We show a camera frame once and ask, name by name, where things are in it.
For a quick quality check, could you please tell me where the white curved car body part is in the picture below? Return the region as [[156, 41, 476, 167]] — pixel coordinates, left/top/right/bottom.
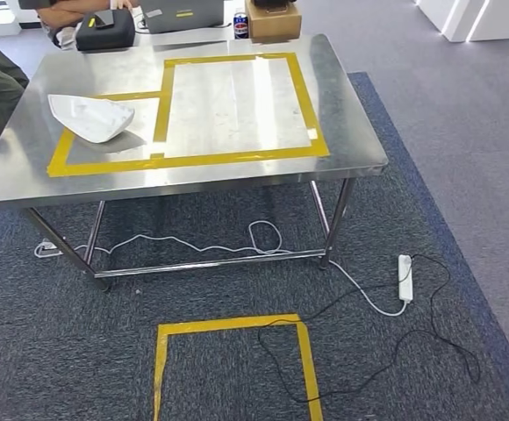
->
[[47, 94, 136, 145]]

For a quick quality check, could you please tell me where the yellow workbench tape outline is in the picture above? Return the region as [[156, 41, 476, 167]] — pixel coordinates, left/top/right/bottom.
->
[[46, 52, 331, 178]]

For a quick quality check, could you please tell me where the stainless steel workbench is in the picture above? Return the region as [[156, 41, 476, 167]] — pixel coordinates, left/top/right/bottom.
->
[[0, 32, 389, 293]]

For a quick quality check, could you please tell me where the blue soda can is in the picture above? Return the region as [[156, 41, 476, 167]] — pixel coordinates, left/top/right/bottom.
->
[[233, 11, 250, 40]]

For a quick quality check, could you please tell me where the brown cardboard box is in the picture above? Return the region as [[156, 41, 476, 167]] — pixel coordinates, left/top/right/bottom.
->
[[245, 0, 303, 41]]

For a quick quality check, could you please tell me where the white power strip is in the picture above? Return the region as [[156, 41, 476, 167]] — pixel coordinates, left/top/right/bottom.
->
[[397, 253, 414, 303]]

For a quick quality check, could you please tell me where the grey laptop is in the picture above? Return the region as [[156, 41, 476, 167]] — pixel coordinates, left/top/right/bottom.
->
[[139, 0, 225, 35]]

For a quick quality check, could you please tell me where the black carrying case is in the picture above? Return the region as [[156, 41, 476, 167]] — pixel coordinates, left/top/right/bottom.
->
[[75, 8, 137, 53]]

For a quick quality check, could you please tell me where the white display plinth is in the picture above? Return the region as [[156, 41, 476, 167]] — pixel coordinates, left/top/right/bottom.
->
[[415, 0, 509, 44]]

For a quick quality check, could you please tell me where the white floor cable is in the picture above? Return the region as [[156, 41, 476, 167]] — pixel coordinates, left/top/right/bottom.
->
[[34, 219, 408, 318]]

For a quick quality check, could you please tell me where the black floor cable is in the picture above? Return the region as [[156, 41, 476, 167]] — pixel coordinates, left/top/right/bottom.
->
[[258, 253, 482, 405]]

